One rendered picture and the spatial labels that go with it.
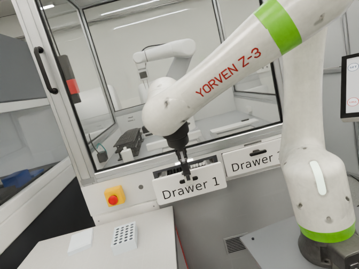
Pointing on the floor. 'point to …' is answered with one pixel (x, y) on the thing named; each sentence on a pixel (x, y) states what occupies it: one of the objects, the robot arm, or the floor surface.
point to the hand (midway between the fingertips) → (188, 177)
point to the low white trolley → (56, 249)
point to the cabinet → (221, 218)
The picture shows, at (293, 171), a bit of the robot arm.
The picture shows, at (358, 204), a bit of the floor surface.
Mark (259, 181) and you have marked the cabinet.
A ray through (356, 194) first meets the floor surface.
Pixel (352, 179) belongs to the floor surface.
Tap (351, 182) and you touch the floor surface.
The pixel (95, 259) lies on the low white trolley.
